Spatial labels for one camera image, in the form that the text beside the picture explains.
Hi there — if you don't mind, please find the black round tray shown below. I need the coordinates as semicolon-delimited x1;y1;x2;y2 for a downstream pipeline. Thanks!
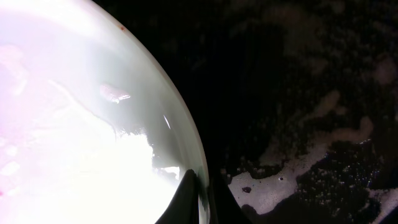
99;1;397;223

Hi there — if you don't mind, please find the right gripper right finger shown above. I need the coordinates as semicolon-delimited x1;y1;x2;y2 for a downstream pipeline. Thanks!
208;180;251;224

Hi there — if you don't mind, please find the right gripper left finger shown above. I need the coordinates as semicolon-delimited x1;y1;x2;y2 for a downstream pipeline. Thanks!
155;169;199;224

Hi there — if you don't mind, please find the mint green plate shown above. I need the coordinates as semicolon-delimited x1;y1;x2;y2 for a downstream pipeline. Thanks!
1;1;210;223

